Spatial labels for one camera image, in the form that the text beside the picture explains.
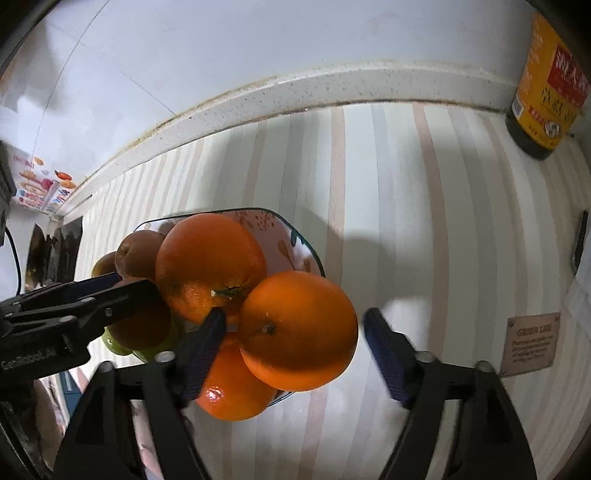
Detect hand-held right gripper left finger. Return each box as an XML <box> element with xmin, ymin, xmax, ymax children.
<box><xmin>53</xmin><ymin>307</ymin><xmax>228</xmax><ymax>480</ymax></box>

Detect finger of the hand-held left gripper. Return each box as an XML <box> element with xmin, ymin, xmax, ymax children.
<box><xmin>0</xmin><ymin>279</ymin><xmax>160</xmax><ymax>345</ymax></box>
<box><xmin>0</xmin><ymin>272</ymin><xmax>122</xmax><ymax>320</ymax></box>

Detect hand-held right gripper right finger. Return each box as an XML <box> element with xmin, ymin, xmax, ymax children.
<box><xmin>363</xmin><ymin>308</ymin><xmax>539</xmax><ymax>480</ymax></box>

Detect red apple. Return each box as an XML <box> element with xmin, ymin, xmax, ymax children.
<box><xmin>91</xmin><ymin>251</ymin><xmax>119</xmax><ymax>280</ymax></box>

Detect dark brownish orange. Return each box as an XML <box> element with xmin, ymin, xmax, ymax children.
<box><xmin>106</xmin><ymin>277</ymin><xmax>173</xmax><ymax>352</ymax></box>

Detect brown pear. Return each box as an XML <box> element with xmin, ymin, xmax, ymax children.
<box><xmin>115</xmin><ymin>230</ymin><xmax>167</xmax><ymax>284</ymax></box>

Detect green apple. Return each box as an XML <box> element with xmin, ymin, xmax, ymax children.
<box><xmin>133</xmin><ymin>318</ymin><xmax>186</xmax><ymax>365</ymax></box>
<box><xmin>101</xmin><ymin>325</ymin><xmax>136</xmax><ymax>356</ymax></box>

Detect small orange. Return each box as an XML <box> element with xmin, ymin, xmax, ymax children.
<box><xmin>196</xmin><ymin>332</ymin><xmax>280</xmax><ymax>422</ymax></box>

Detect medium orange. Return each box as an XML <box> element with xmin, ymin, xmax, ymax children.
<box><xmin>237</xmin><ymin>271</ymin><xmax>359</xmax><ymax>393</ymax></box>

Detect large orange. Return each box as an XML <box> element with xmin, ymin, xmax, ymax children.
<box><xmin>154</xmin><ymin>213</ymin><xmax>269</xmax><ymax>326</ymax></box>

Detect floral oval plate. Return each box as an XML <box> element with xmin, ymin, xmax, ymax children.
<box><xmin>131</xmin><ymin>208</ymin><xmax>327</xmax><ymax>408</ymax></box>

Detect black gas stove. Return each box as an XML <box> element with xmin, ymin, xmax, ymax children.
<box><xmin>25</xmin><ymin>215</ymin><xmax>84</xmax><ymax>283</ymax></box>

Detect striped tablecloth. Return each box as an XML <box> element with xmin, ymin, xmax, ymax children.
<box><xmin>44</xmin><ymin>102</ymin><xmax>591</xmax><ymax>480</ymax></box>

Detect brown card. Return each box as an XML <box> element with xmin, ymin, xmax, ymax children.
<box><xmin>500</xmin><ymin>312</ymin><xmax>561</xmax><ymax>378</ymax></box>

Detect white paper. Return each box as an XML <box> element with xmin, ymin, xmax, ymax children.
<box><xmin>560</xmin><ymin>271</ymin><xmax>591</xmax><ymax>354</ymax></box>

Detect dark sauce bottle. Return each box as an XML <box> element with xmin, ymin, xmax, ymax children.
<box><xmin>505</xmin><ymin>11</ymin><xmax>590</xmax><ymax>161</ymax></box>

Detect colourful wall sticker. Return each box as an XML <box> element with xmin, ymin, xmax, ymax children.
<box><xmin>11</xmin><ymin>154</ymin><xmax>77</xmax><ymax>216</ymax></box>

